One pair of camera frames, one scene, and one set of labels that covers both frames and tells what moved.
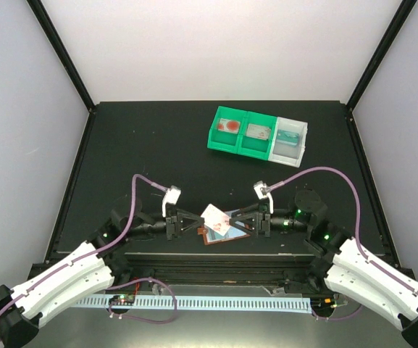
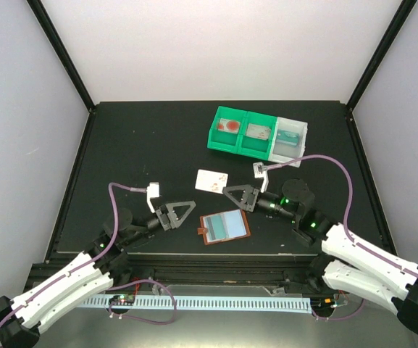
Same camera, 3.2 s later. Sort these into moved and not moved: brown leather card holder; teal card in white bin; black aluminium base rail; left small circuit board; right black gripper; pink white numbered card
Moved: right black gripper; pink white numbered card
Not moved: brown leather card holder; teal card in white bin; left small circuit board; black aluminium base rail
